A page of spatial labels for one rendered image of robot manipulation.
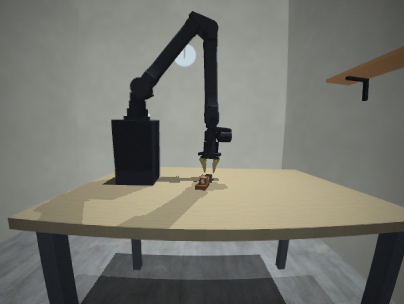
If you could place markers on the brown open tray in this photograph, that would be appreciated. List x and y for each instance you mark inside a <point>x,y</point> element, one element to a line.
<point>198,186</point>

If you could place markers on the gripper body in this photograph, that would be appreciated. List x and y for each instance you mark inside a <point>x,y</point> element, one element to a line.
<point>209,151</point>

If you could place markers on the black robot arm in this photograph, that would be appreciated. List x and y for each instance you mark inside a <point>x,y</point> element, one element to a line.
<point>142,87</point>

